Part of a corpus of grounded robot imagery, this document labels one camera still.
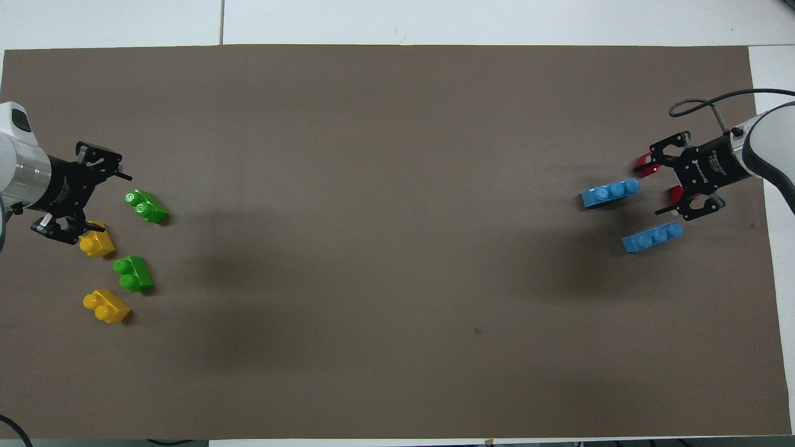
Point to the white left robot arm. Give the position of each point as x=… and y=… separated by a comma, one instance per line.
x=15, y=171

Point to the brown table mat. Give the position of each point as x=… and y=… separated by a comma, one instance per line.
x=372, y=248

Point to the green two-stud toy brick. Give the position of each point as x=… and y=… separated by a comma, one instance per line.
x=136, y=276
x=149, y=210

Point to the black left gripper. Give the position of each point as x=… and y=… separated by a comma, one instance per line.
x=65, y=186

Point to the yellow two-stud toy brick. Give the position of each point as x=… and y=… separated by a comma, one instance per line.
x=98, y=246
x=109, y=307

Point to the red one-stud toy brick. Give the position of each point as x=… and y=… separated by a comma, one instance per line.
x=673, y=194
x=641, y=165

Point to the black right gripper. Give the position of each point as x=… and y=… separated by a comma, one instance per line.
x=714, y=164

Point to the blue three-stud toy brick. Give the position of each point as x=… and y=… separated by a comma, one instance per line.
x=608, y=194
x=649, y=239

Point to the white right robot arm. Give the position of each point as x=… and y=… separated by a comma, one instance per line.
x=773, y=143

